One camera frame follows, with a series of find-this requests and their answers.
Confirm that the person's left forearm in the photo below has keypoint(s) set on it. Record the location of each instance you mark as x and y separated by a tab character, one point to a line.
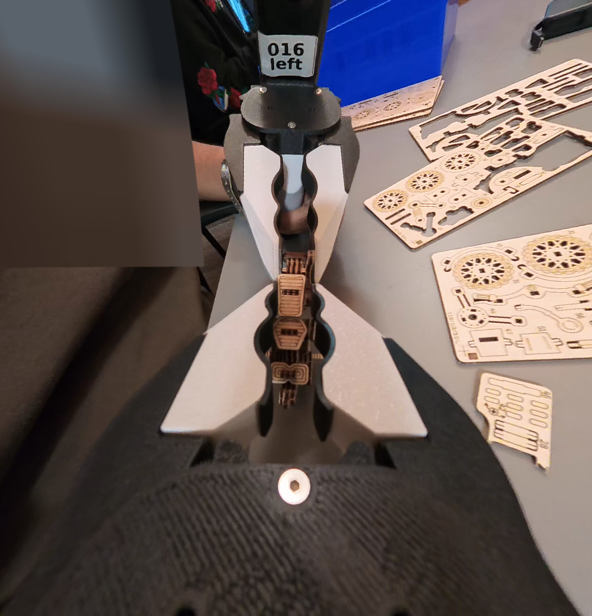
211	168

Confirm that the blue box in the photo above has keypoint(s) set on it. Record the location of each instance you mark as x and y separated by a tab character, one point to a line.
382	43

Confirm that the black power adapter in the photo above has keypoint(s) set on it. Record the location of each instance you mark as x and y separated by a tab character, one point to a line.
541	36

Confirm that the black office chair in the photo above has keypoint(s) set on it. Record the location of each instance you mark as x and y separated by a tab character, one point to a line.
216	209

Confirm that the mostly empty wooden puzzle sheet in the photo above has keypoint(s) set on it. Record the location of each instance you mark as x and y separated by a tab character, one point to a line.
423	139

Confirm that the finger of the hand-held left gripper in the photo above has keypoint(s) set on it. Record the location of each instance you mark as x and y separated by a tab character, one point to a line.
332	183
257	192

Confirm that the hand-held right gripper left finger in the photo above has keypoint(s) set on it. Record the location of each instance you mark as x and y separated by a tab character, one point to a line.
219	385

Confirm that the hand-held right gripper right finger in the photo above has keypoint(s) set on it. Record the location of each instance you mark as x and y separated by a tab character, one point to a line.
368	385

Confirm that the slotted wooden sheet offcut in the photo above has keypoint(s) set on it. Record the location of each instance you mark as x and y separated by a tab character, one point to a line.
517	433

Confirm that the partly punched wooden puzzle sheet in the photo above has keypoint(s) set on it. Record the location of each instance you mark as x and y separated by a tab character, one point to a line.
474	185

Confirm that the stack of wooden puzzle sheets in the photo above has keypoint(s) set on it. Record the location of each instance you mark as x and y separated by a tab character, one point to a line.
397	103

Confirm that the person's olive clothing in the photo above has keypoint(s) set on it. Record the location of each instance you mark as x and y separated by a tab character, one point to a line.
84	385

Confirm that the person's left hand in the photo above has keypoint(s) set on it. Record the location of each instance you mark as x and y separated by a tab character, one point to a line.
298	220

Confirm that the wooden motorcycle model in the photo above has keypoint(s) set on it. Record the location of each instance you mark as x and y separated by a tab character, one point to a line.
291	298

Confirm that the full wooden puzzle sheet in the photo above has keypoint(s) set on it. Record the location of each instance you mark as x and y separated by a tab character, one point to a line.
498	308

